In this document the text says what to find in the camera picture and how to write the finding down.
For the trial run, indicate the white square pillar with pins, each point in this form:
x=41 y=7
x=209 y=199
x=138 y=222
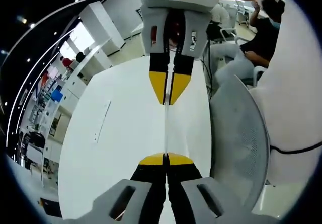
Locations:
x=105 y=27

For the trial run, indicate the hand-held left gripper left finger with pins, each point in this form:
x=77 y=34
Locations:
x=135 y=183

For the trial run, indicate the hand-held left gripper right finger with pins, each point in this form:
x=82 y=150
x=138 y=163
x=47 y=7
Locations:
x=191 y=183

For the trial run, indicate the white counter cabinets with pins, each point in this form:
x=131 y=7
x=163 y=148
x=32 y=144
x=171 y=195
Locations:
x=85 y=83

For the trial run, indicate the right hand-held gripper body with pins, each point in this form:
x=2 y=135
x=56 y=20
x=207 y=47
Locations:
x=176 y=0

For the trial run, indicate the blue plastic bin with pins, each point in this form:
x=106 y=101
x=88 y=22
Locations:
x=57 y=95

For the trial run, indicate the black chair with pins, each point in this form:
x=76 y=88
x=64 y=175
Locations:
x=50 y=207

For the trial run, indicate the clear food packaging bag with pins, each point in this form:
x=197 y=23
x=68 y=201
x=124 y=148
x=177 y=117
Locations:
x=166 y=128

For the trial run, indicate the grey mesh office chair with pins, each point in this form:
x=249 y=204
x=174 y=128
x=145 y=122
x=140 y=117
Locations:
x=239 y=138

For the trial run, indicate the person's white top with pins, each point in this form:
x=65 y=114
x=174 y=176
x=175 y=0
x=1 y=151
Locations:
x=296 y=95

